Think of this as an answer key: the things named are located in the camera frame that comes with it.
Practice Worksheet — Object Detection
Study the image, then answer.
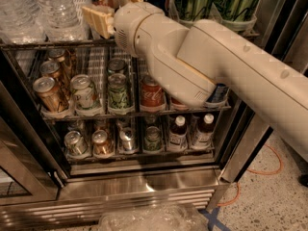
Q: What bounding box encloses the bottom left silver can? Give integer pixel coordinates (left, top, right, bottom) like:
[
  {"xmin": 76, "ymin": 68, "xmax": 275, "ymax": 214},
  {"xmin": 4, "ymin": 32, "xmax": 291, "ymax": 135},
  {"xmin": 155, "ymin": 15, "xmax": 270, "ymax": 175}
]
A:
[{"xmin": 64, "ymin": 131, "xmax": 88, "ymax": 156}]

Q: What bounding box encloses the clear water bottle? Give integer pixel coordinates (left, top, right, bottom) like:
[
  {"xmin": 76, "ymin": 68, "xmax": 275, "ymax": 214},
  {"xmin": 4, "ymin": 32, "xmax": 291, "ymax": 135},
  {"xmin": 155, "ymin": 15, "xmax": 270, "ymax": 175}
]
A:
[
  {"xmin": 38, "ymin": 0, "xmax": 86, "ymax": 41},
  {"xmin": 0, "ymin": 0, "xmax": 45, "ymax": 44}
]

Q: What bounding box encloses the orange cable on floor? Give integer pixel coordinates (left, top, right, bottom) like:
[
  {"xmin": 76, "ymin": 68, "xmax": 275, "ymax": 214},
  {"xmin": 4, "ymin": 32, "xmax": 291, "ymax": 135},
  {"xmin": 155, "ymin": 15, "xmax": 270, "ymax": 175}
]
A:
[{"xmin": 217, "ymin": 143, "xmax": 285, "ymax": 208}]

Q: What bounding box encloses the brown juice bottle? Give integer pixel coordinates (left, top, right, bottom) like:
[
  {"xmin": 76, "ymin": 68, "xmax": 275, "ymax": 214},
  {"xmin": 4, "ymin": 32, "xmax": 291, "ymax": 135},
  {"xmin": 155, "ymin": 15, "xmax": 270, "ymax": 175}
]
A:
[
  {"xmin": 191, "ymin": 114, "xmax": 215, "ymax": 149},
  {"xmin": 167, "ymin": 115, "xmax": 188, "ymax": 152}
]

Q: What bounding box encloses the front green can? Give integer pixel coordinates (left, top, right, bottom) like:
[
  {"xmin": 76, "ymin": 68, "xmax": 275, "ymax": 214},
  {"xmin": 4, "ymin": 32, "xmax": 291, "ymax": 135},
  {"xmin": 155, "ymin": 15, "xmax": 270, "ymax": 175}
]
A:
[{"xmin": 108, "ymin": 73, "xmax": 132, "ymax": 110}]

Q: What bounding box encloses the left brown juice bottle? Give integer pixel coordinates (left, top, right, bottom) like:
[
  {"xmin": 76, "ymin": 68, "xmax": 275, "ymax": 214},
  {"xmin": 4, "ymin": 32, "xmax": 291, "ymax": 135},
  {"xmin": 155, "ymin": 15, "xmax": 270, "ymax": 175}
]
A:
[{"xmin": 167, "ymin": 115, "xmax": 188, "ymax": 152}]

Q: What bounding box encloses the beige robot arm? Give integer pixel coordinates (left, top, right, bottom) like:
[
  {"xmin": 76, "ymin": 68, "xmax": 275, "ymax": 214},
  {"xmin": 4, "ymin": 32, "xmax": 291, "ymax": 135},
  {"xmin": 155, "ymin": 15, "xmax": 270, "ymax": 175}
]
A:
[{"xmin": 110, "ymin": 0, "xmax": 308, "ymax": 158}]

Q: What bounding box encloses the middle gold can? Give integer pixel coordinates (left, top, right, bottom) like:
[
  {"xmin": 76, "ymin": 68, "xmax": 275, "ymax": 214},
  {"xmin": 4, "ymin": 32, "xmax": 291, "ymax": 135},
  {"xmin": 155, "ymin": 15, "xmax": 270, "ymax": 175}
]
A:
[{"xmin": 39, "ymin": 61, "xmax": 70, "ymax": 100}]

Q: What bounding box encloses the right green tall can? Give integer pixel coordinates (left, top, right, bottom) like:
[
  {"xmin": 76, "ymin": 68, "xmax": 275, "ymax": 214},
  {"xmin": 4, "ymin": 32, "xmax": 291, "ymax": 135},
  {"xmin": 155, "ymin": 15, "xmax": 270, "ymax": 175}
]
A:
[{"xmin": 214, "ymin": 0, "xmax": 259, "ymax": 32}]

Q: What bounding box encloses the right clear water bottle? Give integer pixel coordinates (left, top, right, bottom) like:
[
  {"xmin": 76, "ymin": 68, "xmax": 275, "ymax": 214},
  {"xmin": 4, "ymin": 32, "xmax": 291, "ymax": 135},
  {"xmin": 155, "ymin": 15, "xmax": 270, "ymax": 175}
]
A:
[{"xmin": 38, "ymin": 0, "xmax": 86, "ymax": 41}]

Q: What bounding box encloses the front gold can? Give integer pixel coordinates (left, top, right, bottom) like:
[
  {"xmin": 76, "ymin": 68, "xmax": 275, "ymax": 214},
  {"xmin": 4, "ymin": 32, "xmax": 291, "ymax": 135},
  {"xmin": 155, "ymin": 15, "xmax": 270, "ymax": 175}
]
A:
[{"xmin": 33, "ymin": 77, "xmax": 69, "ymax": 113}]

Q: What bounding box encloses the right coca cola can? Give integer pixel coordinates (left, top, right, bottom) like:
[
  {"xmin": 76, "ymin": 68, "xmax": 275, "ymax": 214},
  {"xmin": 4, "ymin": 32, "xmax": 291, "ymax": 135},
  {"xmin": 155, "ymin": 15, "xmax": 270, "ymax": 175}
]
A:
[{"xmin": 171, "ymin": 97, "xmax": 188, "ymax": 109}]

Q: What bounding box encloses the silver can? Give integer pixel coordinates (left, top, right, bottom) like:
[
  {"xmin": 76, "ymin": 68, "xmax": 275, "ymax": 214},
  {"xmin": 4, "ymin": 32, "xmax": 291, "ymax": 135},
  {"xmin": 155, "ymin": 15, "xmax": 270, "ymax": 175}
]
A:
[
  {"xmin": 119, "ymin": 127, "xmax": 136, "ymax": 154},
  {"xmin": 64, "ymin": 131, "xmax": 88, "ymax": 156}
]

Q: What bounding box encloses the rear gold can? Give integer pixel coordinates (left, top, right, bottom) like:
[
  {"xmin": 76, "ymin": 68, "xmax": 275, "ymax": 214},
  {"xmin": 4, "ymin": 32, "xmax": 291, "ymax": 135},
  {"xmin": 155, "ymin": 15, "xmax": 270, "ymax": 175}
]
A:
[{"xmin": 47, "ymin": 47, "xmax": 77, "ymax": 79}]

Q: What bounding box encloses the green tall can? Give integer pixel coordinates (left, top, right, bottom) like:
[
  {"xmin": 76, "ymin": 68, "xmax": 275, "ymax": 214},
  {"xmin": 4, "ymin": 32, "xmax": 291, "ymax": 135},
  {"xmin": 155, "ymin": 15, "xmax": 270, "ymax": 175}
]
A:
[
  {"xmin": 214, "ymin": 0, "xmax": 259, "ymax": 32},
  {"xmin": 174, "ymin": 0, "xmax": 214, "ymax": 24}
]

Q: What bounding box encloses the coca cola can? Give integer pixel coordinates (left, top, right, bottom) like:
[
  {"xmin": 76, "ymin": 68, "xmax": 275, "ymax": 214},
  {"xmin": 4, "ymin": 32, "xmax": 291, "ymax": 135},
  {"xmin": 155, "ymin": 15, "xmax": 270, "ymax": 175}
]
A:
[
  {"xmin": 141, "ymin": 75, "xmax": 166, "ymax": 112},
  {"xmin": 171, "ymin": 97, "xmax": 188, "ymax": 109}
]

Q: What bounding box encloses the left clear water bottle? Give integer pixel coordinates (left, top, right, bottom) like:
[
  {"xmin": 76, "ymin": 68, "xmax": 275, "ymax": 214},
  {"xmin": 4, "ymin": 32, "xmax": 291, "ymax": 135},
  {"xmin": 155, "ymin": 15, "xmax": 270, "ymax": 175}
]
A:
[{"xmin": 0, "ymin": 0, "xmax": 45, "ymax": 44}]

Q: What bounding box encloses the bottom green can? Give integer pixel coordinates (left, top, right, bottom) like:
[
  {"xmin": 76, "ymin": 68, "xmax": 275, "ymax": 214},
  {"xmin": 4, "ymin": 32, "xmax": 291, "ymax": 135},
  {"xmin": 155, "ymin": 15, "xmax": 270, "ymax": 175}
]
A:
[{"xmin": 143, "ymin": 126, "xmax": 161, "ymax": 152}]

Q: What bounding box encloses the rear green can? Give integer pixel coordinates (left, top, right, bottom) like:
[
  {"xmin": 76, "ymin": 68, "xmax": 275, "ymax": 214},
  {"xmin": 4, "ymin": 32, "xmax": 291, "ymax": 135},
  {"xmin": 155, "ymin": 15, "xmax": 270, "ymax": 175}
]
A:
[{"xmin": 107, "ymin": 58, "xmax": 129, "ymax": 77}]

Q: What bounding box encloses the gold can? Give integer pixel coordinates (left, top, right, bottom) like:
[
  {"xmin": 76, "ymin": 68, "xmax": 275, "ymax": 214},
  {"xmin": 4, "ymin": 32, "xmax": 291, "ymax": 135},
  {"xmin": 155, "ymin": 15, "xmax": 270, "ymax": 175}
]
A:
[
  {"xmin": 33, "ymin": 77, "xmax": 69, "ymax": 113},
  {"xmin": 47, "ymin": 47, "xmax": 77, "ymax": 79},
  {"xmin": 39, "ymin": 61, "xmax": 70, "ymax": 100}
]

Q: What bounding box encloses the bottom orange can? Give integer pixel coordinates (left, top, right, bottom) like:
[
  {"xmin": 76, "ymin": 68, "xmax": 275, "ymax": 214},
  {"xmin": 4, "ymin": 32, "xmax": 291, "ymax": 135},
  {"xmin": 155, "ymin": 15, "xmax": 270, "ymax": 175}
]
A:
[{"xmin": 91, "ymin": 130, "xmax": 114, "ymax": 157}]

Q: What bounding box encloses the stainless steel fridge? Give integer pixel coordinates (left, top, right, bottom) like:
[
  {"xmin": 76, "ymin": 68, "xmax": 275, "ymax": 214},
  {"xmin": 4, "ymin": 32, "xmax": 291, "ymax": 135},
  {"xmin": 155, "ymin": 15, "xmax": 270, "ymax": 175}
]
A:
[{"xmin": 1, "ymin": 0, "xmax": 307, "ymax": 230}]

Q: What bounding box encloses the left green tall can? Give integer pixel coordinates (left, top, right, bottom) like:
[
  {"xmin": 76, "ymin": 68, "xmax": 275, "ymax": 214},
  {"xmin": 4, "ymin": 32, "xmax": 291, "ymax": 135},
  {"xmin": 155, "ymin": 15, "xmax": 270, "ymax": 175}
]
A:
[{"xmin": 174, "ymin": 0, "xmax": 214, "ymax": 24}]

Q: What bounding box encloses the right brown juice bottle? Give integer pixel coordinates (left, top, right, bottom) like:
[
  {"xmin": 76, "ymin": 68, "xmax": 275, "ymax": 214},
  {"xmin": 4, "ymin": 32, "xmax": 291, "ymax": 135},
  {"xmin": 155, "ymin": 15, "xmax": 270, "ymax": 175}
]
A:
[{"xmin": 191, "ymin": 114, "xmax": 215, "ymax": 149}]

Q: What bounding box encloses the front blue pepsi can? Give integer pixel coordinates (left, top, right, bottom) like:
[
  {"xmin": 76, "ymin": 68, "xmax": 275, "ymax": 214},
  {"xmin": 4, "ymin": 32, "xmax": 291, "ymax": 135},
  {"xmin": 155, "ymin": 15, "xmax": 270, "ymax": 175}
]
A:
[{"xmin": 206, "ymin": 84, "xmax": 229, "ymax": 105}]

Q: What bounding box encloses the blue tape on floor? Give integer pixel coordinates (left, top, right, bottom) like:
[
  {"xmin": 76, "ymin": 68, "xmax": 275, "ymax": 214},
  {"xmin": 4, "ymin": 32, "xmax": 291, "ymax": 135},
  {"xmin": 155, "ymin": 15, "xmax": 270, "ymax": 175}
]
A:
[{"xmin": 199, "ymin": 207, "xmax": 231, "ymax": 231}]

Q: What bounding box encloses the left coca cola can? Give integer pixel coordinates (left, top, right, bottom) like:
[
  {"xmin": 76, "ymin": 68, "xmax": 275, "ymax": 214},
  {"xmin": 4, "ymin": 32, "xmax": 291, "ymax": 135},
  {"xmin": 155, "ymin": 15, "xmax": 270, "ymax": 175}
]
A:
[{"xmin": 141, "ymin": 75, "xmax": 166, "ymax": 112}]

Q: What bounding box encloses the clear plastic bag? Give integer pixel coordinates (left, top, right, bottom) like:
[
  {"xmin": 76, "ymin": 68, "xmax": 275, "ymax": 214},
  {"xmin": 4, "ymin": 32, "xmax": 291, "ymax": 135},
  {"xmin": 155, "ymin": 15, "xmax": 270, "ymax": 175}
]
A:
[{"xmin": 98, "ymin": 203, "xmax": 209, "ymax": 231}]

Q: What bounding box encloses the white green patterned can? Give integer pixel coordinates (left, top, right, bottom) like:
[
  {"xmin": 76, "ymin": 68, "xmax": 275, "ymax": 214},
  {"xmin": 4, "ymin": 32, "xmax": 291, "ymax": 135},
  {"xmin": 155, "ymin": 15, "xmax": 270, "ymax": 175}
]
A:
[{"xmin": 70, "ymin": 74, "xmax": 100, "ymax": 110}]

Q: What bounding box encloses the fridge door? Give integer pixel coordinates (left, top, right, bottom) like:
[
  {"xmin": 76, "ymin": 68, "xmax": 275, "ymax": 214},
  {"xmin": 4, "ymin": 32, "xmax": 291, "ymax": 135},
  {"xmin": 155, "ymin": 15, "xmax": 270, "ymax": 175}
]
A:
[{"xmin": 0, "ymin": 83, "xmax": 59, "ymax": 206}]

